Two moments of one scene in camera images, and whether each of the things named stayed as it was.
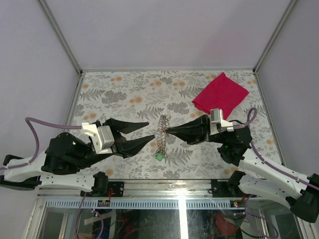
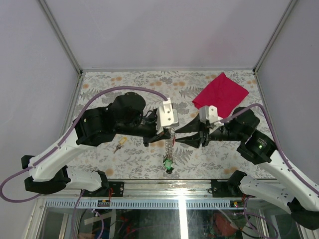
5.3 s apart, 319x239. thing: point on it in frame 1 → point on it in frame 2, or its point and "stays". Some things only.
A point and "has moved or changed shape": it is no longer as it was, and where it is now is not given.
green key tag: [160, 156] → [168, 164]
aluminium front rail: [140, 194] stays
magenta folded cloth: [223, 93] stays
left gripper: [126, 149] → [164, 134]
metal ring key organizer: [164, 119] has moved or changed shape
